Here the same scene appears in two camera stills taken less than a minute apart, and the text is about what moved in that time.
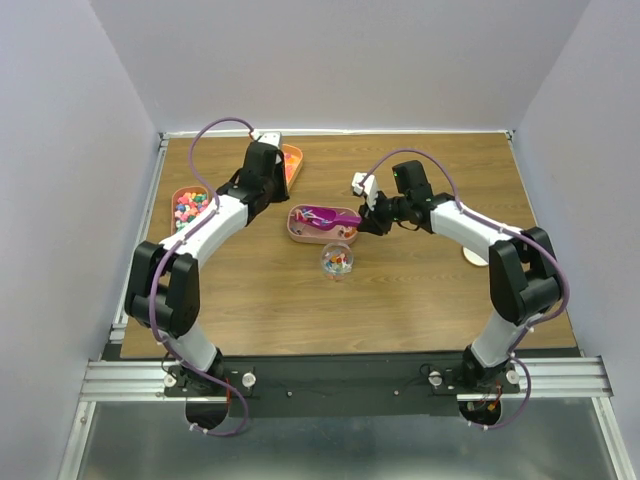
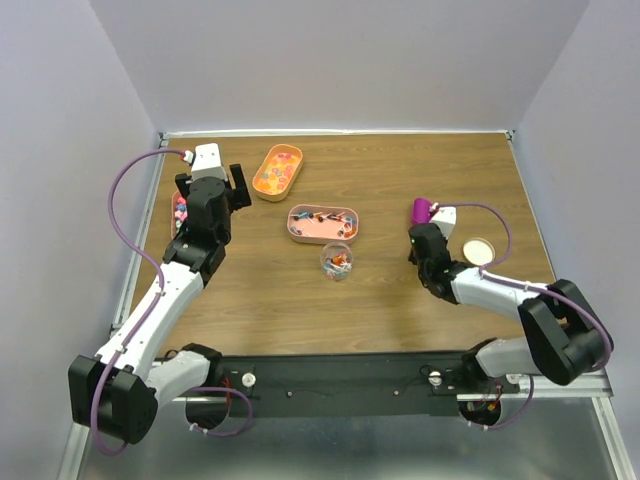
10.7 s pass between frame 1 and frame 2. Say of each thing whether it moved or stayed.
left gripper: moved
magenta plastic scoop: moved
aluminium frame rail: stayed
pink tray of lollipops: stayed
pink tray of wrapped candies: stayed
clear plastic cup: stayed
